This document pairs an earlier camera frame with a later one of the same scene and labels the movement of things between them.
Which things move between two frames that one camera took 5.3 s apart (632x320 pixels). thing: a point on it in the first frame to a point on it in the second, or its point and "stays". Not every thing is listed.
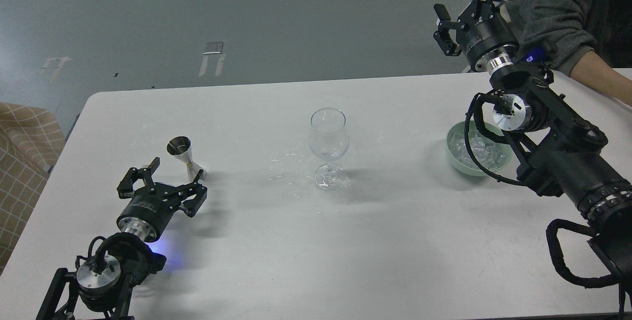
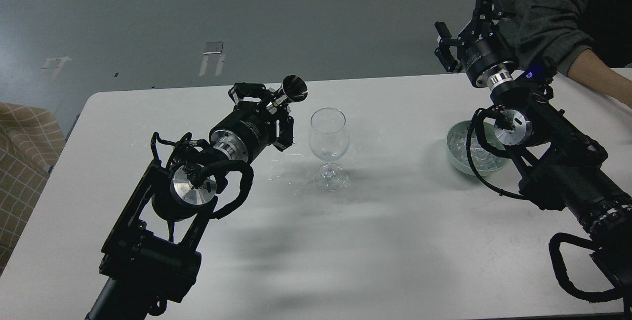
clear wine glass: (329, 139) stays
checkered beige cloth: (31, 140) stays
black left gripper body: (148, 211) to (245, 134)
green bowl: (492, 154) stays
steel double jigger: (180, 146) to (294, 89)
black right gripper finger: (443, 36) to (444, 52)
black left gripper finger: (125, 188) to (240, 91)
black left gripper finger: (190, 207) to (285, 140)
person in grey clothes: (579, 16) stays
